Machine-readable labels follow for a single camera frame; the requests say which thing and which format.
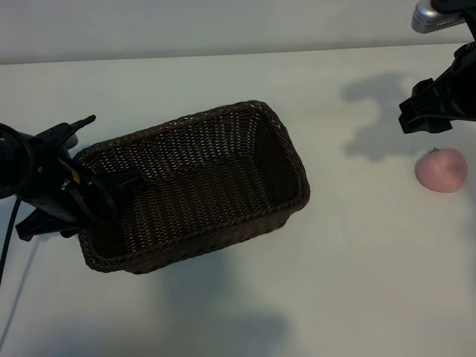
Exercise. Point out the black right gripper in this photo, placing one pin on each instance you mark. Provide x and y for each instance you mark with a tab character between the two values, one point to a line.
457	93

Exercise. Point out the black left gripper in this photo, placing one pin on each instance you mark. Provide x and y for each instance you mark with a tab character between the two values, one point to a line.
52	186

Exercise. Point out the pink peach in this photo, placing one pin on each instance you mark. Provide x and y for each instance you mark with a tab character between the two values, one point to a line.
440	171

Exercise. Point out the dark brown wicker basket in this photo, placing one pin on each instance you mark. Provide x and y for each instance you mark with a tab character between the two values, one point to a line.
204	186

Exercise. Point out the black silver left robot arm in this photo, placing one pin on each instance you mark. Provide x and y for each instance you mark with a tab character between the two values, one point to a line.
11	160

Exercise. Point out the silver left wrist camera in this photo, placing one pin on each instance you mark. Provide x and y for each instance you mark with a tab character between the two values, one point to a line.
73	140

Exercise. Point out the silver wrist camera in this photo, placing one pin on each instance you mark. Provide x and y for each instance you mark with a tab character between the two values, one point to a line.
73	140
424	18

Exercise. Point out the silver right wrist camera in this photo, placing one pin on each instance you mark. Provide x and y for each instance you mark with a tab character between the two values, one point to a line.
424	18

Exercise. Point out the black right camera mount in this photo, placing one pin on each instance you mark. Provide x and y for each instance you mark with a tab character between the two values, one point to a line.
453	5

